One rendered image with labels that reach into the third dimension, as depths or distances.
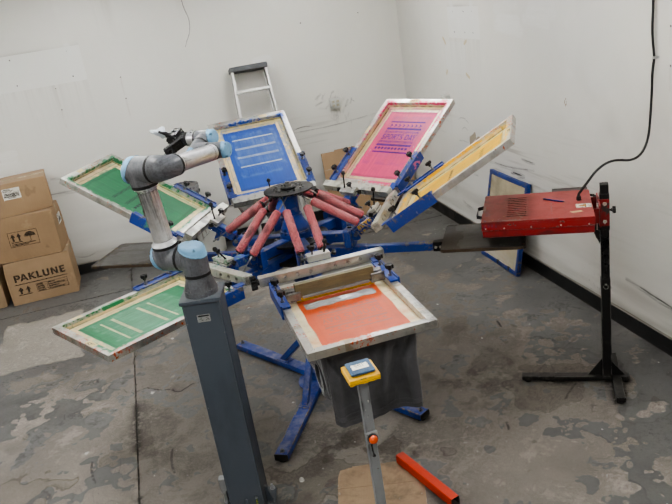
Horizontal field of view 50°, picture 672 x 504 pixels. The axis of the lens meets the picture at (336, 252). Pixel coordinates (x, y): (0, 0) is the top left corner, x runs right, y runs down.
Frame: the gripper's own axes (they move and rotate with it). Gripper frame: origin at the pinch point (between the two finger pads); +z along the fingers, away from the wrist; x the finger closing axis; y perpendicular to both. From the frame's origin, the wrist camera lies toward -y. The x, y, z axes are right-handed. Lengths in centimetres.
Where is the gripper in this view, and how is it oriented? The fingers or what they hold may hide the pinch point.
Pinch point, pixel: (155, 144)
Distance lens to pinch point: 369.8
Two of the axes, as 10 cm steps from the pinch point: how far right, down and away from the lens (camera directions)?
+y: 3.4, -6.9, 6.3
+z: -8.8, 0.0, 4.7
